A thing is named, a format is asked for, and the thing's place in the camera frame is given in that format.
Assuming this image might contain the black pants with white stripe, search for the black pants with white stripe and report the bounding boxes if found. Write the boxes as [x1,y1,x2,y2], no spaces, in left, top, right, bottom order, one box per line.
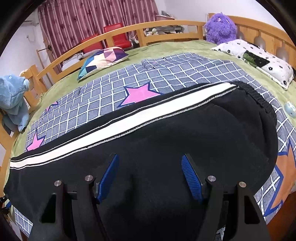
[4,81,278,240]

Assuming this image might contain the grey checked star blanket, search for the grey checked star blanket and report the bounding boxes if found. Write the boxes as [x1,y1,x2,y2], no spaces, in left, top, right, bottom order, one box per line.
[4,53,295,240]

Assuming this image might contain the small light blue ball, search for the small light blue ball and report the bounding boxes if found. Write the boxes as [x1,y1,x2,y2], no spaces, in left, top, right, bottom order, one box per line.
[284,101,296,118]

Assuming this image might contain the green bed sheet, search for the green bed sheet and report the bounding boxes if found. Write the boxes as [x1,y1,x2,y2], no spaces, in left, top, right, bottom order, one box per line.
[11,41,295,157]

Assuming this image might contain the colourful geometric pillow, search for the colourful geometric pillow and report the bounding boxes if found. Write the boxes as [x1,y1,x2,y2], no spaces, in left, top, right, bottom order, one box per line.
[77,47,128,81]

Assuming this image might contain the blue plush toy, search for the blue plush toy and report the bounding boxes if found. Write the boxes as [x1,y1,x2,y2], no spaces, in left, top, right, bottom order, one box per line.
[1,75,30,132]

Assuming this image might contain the white patterned pillow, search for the white patterned pillow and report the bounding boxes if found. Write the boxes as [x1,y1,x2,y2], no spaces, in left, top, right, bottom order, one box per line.
[212,39,294,90]

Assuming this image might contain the left red chair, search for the left red chair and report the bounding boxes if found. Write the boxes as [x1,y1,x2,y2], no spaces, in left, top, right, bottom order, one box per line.
[80,34,103,54]

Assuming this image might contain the purple plush toy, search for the purple plush toy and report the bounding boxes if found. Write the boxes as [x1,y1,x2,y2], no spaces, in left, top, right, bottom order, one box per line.
[204,13,237,45]

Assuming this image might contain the maroon striped curtain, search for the maroon striped curtain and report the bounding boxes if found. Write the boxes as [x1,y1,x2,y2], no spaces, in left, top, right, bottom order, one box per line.
[37,0,159,59]

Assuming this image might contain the wooden bed frame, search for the wooden bed frame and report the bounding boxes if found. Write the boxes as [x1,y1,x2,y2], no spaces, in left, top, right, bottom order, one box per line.
[0,12,296,193]

